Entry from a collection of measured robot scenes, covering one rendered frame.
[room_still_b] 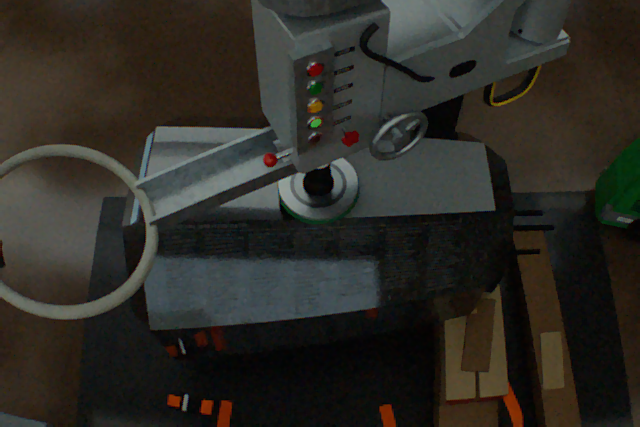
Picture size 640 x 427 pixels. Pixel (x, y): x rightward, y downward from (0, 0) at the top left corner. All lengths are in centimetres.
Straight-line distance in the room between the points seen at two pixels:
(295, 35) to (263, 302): 91
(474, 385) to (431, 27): 133
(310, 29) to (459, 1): 42
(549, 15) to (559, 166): 160
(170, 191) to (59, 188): 163
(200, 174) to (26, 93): 229
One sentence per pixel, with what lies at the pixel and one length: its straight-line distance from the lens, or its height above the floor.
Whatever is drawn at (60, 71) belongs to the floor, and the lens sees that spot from 357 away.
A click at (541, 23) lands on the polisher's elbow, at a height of 135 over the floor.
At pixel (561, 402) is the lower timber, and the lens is 238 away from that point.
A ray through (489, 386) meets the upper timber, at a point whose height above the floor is 24.
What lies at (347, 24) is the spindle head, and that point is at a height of 156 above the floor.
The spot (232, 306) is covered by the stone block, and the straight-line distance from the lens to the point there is 172.
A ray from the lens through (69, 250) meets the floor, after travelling 277.
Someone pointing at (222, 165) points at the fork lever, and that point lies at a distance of 143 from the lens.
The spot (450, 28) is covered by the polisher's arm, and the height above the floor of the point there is 142.
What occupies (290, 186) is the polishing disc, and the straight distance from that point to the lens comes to 161.
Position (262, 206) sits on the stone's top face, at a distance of 165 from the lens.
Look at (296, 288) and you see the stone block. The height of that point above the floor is 71.
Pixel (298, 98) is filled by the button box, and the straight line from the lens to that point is 109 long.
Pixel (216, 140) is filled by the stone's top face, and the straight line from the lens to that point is 179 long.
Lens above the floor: 226
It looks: 57 degrees down
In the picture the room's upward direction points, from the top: straight up
